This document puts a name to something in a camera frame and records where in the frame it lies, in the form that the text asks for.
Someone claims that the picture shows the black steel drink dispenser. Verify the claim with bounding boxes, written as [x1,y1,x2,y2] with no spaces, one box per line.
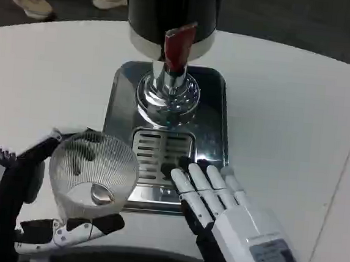
[116,0,219,131]

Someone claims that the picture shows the clear ribbed glass cup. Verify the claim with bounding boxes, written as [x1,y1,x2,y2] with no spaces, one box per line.
[43,128,144,227]

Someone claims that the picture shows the steel drip tray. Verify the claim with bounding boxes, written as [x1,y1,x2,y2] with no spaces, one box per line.
[95,58,239,218]

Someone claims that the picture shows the steel slotted drip grid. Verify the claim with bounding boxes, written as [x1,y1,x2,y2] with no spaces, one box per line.
[128,126,197,189]

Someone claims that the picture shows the red tap handle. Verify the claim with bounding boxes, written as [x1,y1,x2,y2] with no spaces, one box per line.
[162,19,199,75]

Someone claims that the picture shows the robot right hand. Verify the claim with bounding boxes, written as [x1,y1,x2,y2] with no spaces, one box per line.
[153,154,318,262]

